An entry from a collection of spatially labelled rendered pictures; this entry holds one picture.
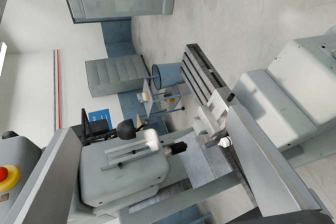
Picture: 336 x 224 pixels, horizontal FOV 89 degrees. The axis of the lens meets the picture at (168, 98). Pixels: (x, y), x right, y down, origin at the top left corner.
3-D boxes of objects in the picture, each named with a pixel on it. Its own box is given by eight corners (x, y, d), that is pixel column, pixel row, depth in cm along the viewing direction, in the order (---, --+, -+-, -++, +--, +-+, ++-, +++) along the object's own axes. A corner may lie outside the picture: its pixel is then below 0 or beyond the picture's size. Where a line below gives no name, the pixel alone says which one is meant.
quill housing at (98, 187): (155, 123, 74) (74, 145, 64) (172, 171, 63) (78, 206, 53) (152, 141, 89) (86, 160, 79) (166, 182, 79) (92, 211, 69)
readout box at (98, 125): (106, 116, 105) (68, 124, 99) (108, 128, 101) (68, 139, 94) (110, 130, 121) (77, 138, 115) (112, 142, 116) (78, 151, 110)
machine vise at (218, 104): (227, 85, 78) (207, 90, 75) (247, 112, 70) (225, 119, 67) (204, 122, 106) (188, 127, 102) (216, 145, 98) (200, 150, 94)
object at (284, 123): (262, 66, 83) (242, 70, 79) (320, 129, 64) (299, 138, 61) (221, 118, 122) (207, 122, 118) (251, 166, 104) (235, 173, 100)
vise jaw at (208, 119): (206, 103, 85) (199, 105, 84) (222, 130, 77) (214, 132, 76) (203, 110, 90) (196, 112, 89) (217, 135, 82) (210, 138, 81)
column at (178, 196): (281, 98, 159) (106, 149, 110) (323, 145, 134) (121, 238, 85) (252, 124, 199) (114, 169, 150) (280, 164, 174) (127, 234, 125)
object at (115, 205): (145, 139, 89) (93, 154, 81) (161, 188, 77) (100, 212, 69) (144, 151, 105) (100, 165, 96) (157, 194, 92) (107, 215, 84)
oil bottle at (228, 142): (237, 132, 79) (217, 138, 75) (242, 140, 77) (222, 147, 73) (233, 135, 82) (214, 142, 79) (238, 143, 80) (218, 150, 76)
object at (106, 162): (155, 139, 66) (98, 156, 59) (159, 149, 64) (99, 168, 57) (154, 143, 69) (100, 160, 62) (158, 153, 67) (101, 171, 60)
